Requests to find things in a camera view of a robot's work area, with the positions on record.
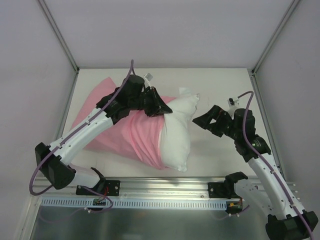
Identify pink pillowcase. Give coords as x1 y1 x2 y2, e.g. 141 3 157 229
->
71 77 165 170

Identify white pillow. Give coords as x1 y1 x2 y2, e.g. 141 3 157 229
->
159 87 200 173

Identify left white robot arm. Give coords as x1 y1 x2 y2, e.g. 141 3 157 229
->
35 74 173 195

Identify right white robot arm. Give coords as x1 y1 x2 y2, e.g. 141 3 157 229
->
193 105 319 240

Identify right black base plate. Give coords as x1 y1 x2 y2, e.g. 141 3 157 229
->
207 182 237 199

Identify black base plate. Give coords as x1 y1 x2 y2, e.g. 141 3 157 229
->
207 182 237 199
75 178 121 197

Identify aluminium mounting rail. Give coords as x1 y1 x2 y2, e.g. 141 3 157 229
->
33 176 266 200

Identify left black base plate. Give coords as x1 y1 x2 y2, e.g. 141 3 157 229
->
75 178 121 197

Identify left aluminium frame post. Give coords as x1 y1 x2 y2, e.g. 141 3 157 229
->
36 0 80 73

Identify aluminium frame post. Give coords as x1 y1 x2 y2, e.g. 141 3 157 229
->
36 0 80 73
251 0 301 76

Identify white slotted cable duct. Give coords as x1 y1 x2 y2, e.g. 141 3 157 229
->
41 197 227 211

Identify right aluminium frame post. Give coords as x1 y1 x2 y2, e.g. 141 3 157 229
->
251 0 301 76

